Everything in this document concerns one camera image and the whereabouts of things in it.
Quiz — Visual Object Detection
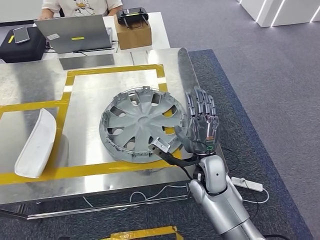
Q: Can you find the thin black cable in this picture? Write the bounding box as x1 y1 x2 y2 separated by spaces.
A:
221 145 260 221

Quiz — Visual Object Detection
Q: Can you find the white power strip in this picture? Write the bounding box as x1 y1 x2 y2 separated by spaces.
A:
231 176 263 193

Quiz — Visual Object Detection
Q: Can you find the black carry case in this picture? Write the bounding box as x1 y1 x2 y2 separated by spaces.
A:
0 26 47 64

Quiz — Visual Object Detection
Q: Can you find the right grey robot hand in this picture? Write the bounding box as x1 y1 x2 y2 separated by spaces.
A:
174 86 220 155

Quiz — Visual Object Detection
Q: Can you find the steel workbench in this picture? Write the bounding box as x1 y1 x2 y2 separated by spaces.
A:
0 47 229 221

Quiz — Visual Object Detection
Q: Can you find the white plastic body part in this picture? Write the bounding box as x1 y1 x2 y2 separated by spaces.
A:
14 108 57 179

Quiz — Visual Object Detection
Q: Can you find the grey laptop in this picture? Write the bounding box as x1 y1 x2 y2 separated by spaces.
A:
34 14 113 55

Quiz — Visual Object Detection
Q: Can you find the person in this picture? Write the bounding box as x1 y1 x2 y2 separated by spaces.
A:
37 0 124 21

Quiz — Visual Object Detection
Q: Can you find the black remote controller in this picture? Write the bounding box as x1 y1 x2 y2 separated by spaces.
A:
116 7 149 29

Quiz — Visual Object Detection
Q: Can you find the white cable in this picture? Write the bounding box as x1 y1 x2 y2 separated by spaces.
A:
242 187 270 205
82 183 188 211

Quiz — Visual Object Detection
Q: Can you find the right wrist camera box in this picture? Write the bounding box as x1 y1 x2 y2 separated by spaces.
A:
148 136 171 155

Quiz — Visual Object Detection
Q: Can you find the brown cardboard box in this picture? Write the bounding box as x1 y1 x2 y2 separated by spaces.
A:
113 14 152 51

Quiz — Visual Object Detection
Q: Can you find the grey plastic wheel hubcap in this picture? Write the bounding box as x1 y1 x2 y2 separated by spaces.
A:
99 86 189 164

